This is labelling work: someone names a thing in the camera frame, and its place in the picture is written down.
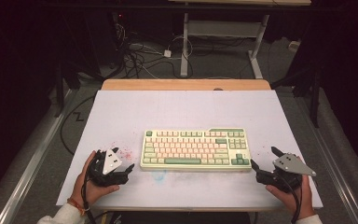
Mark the aluminium floor rail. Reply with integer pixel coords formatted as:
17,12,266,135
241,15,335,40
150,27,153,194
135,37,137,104
295,92,358,224
0,88,76,224

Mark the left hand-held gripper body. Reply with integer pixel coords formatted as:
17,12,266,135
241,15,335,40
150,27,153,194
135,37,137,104
88,148,131,188

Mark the left hand-held gripper black cable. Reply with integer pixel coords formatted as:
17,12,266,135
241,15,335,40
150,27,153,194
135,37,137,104
81,169,98,224

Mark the white foam board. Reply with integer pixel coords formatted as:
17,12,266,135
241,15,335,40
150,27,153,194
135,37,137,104
55,89,324,210

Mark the orange bracelet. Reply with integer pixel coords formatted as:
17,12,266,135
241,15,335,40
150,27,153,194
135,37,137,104
66,197,87,217

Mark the tangle of black floor cables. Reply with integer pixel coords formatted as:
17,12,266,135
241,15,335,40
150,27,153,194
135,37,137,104
111,22,194,80

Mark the hand-held gripper black cable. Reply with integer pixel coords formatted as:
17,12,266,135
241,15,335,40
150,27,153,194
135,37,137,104
276,174,303,224
81,169,98,224

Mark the small white floor box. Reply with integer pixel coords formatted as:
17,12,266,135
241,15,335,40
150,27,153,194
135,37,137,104
288,40,302,53

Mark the white metal desk frame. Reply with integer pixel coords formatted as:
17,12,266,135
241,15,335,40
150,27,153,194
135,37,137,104
167,0,312,79

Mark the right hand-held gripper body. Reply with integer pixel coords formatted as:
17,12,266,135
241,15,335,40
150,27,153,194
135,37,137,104
255,152,318,192

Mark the person's right hand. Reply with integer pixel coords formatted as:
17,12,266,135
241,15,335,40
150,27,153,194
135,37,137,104
265,174,317,220

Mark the black metal stand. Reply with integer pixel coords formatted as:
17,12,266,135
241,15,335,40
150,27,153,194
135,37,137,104
54,62,66,119
310,71,322,129

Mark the long black floor cable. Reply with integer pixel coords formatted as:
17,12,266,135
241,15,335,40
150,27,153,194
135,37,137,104
59,95,96,157

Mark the person's left hand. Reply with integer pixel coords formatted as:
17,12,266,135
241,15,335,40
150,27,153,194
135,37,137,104
70,150,121,209

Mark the right hand-held gripper black cable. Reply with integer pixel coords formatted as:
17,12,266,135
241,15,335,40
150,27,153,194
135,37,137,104
276,174,303,224

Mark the cream pink green keyboard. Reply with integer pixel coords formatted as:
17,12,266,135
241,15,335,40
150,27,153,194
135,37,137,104
139,127,253,173

